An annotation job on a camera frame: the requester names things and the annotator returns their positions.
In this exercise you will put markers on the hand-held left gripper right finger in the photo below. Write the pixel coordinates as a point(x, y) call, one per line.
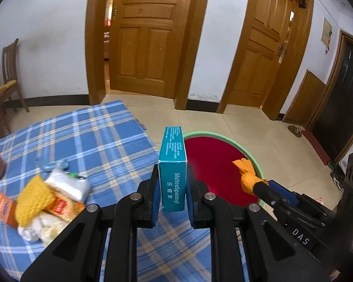
point(190, 196)

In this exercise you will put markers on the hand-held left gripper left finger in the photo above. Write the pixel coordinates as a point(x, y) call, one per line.
point(155, 195)

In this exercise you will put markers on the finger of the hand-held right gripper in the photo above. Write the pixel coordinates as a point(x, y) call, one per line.
point(267, 195)
point(284, 192)

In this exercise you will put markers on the teal medicine box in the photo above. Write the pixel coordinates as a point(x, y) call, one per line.
point(173, 167)

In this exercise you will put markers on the red basin with green rim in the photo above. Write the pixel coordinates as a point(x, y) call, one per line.
point(211, 164)

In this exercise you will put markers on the light blue plastic piece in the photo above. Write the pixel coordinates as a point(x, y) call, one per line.
point(50, 165)

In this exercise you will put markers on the pair of sneakers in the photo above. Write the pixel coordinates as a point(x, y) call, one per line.
point(336, 176)

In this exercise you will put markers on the red doormat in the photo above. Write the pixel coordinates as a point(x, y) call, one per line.
point(316, 147)

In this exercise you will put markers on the brown slippers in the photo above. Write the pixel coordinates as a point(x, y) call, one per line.
point(294, 131)

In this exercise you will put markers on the blue plaid tablecloth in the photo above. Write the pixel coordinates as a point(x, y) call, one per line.
point(111, 141)

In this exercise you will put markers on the green white wrapper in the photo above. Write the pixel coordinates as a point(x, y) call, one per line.
point(76, 175)

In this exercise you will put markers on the white plastic bag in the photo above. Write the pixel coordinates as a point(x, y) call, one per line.
point(67, 186)

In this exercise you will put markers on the yellow red snack wrapper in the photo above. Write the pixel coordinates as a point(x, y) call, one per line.
point(63, 208)

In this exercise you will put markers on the black metal door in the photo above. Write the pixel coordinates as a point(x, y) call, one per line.
point(344, 102)

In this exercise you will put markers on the crumpled white tissue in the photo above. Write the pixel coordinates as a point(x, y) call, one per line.
point(44, 229)

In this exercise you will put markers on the yellow sponge cloth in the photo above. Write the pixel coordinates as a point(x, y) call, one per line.
point(32, 199)

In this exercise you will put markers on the closed wooden door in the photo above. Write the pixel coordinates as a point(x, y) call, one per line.
point(259, 50)

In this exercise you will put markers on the orange packet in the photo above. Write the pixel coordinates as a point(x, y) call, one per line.
point(5, 210)

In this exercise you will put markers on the open wooden door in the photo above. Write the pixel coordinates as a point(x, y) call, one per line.
point(150, 35)

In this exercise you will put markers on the wooden chair with yellow cushion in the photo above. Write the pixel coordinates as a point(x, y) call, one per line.
point(9, 73)

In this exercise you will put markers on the red ornament above door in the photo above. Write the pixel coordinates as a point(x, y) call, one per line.
point(301, 0)

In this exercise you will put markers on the low wooden wall panel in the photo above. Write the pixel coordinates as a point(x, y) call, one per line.
point(306, 100)

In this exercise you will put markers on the wooden door frame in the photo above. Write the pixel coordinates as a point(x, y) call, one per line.
point(194, 64)
point(294, 79)

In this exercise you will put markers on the beige wall fuse box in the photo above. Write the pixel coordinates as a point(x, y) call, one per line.
point(326, 33)

